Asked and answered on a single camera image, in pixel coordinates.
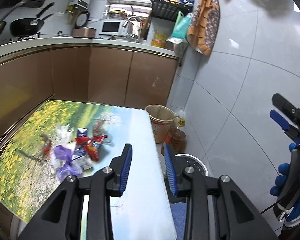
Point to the purple plastic bag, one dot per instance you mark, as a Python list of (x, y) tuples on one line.
[(68, 167)]

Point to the yellow food container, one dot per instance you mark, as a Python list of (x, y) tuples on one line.
[(158, 40)]

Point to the teal plastic bag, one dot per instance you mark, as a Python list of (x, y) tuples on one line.
[(181, 25)]

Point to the white trash bin black liner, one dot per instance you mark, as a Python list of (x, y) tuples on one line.
[(194, 162)]

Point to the steel faucet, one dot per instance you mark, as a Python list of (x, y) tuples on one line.
[(130, 28)]

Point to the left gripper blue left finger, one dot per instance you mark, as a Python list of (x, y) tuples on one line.
[(125, 163)]

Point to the brown kitchen cabinets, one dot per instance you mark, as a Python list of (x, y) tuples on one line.
[(112, 75)]

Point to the flower landscape table mat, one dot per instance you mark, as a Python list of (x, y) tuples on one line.
[(27, 179)]

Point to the beige bucket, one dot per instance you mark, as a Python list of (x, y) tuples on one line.
[(161, 119)]

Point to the right blue gloved hand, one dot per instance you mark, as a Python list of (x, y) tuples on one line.
[(287, 189)]

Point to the orange floral apron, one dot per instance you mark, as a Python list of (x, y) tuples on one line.
[(203, 28)]

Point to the amber oil bottle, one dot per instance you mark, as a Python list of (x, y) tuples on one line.
[(176, 138)]

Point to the blue white wrapper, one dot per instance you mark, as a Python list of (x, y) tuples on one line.
[(79, 156)]

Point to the clear bag red handles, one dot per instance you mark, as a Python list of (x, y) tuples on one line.
[(100, 128), (47, 145)]

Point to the white microwave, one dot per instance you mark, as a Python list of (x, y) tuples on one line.
[(111, 27)]

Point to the white plastic bag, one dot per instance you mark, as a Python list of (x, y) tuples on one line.
[(65, 133)]

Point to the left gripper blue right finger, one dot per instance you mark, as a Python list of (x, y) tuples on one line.
[(171, 165)]

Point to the black frying pan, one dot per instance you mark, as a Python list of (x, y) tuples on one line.
[(24, 27)]

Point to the yellow cap oil bottle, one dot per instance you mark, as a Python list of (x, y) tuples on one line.
[(180, 118)]

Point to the red snack packet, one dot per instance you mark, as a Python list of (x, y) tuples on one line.
[(91, 146)]

